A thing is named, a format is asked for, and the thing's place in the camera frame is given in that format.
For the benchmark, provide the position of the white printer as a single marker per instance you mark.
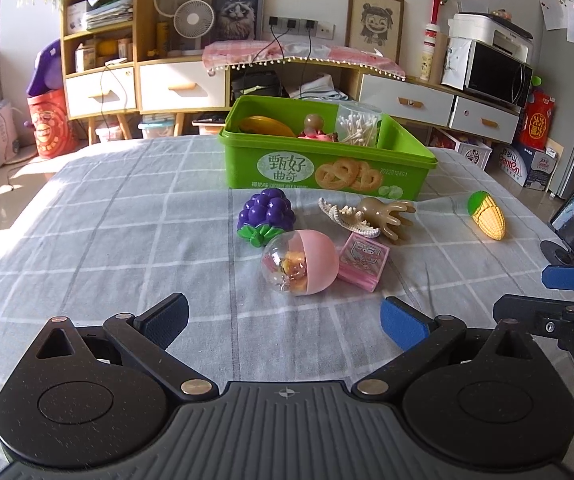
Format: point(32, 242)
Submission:
point(492, 30)

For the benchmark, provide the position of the purple grape toy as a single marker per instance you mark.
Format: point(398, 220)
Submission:
point(267, 210)

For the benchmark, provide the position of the framed cat picture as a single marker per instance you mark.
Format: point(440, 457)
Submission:
point(237, 15)

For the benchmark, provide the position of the small pink box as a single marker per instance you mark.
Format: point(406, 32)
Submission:
point(362, 260)

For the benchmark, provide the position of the stack of papers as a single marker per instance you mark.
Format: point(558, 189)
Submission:
point(109, 14)

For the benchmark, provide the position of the green plastic box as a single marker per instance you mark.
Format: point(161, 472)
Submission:
point(287, 170)

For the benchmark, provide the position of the white shelf box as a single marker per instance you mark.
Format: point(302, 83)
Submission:
point(77, 16)

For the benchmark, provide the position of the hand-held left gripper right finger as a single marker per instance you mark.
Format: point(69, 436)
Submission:
point(404, 325)

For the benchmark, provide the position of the folded pale cloths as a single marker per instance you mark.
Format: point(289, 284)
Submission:
point(324, 90)

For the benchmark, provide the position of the tan octopus-shaped toy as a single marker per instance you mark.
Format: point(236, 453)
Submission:
point(374, 210)

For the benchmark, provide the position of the white printed cardboard box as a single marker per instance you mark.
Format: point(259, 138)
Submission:
point(473, 154)

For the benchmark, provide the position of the small cardboard box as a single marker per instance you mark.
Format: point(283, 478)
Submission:
point(86, 59)

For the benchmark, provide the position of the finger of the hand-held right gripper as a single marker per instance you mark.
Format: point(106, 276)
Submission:
point(522, 310)
point(572, 277)

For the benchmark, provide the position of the small white fan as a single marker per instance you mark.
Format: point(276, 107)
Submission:
point(193, 19)

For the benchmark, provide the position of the blue and white carton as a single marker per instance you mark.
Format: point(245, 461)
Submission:
point(527, 165)

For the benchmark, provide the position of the red gift box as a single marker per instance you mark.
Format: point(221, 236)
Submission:
point(537, 120)

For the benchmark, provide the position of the white cabinet drawer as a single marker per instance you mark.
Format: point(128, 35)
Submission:
point(99, 92)
point(182, 87)
point(484, 120)
point(404, 100)

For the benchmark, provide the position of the yellow tube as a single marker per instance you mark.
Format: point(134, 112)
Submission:
point(162, 39)

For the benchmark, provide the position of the white and red canister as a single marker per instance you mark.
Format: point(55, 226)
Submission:
point(429, 52)

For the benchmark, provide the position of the framed cartoon portrait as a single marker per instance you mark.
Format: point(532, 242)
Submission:
point(374, 25)

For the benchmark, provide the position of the clear cotton swab container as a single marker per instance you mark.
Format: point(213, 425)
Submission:
point(357, 127)

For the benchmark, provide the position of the black phone stand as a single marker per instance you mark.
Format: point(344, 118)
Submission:
point(557, 254)

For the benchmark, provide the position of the pink pig toy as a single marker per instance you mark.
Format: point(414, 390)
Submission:
point(317, 136)

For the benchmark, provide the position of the purple plastic toy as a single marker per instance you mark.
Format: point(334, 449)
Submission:
point(44, 67)

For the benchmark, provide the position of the black bag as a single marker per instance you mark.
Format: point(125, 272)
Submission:
point(254, 84)

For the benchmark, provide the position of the red printed bag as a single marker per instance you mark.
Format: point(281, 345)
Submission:
point(51, 125)

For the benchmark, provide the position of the wall outlet row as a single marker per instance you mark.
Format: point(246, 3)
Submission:
point(299, 25)

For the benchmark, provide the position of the yellow plastic toy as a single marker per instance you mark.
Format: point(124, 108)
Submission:
point(262, 125)

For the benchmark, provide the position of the wooden cabinet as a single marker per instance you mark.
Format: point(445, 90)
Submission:
point(347, 85)

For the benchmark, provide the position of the pink capsule ball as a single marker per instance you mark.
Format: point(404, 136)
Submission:
point(312, 260)

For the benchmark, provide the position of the pink fringed cloth cover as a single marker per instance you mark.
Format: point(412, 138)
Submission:
point(347, 57)

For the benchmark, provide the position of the clear storage bin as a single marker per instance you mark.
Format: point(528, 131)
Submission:
point(108, 133)
point(157, 130)
point(208, 127)

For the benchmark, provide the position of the yellow corn toy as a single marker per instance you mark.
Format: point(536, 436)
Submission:
point(489, 220)

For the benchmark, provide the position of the tan hand-shaped toy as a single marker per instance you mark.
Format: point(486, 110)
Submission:
point(313, 121)

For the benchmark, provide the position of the black microwave oven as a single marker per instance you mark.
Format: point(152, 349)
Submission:
point(497, 75)

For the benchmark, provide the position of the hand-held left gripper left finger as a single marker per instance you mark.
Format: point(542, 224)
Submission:
point(162, 317)

